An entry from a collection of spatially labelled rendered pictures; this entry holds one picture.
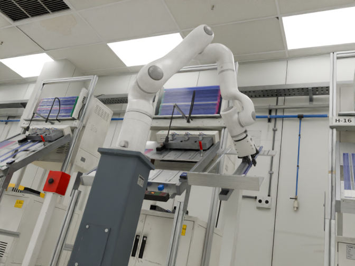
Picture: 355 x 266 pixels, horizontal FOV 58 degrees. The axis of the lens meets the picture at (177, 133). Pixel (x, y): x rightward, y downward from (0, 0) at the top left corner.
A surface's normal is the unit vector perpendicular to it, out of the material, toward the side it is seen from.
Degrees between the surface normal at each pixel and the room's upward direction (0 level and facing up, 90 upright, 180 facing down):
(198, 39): 124
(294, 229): 90
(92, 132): 90
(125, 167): 90
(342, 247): 90
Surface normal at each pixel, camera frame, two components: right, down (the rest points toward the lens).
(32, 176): 0.90, 0.00
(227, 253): -0.40, -0.42
